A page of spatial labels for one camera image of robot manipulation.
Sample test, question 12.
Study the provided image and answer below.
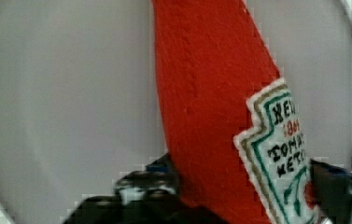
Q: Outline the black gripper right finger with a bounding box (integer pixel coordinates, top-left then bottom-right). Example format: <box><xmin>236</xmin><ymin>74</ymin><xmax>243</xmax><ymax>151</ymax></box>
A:
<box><xmin>311</xmin><ymin>160</ymin><xmax>352</xmax><ymax>224</ymax></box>

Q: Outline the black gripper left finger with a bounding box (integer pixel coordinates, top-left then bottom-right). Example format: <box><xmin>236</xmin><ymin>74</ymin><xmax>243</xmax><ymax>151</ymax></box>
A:
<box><xmin>63</xmin><ymin>154</ymin><xmax>227</xmax><ymax>224</ymax></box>

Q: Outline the red plush ketchup bottle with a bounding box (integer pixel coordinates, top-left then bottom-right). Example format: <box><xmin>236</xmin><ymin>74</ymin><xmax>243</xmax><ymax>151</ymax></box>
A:
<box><xmin>151</xmin><ymin>0</ymin><xmax>319</xmax><ymax>224</ymax></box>

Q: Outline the grey round plate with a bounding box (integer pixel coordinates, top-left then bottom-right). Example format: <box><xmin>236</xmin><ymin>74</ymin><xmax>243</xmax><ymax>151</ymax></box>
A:
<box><xmin>0</xmin><ymin>0</ymin><xmax>352</xmax><ymax>224</ymax></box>

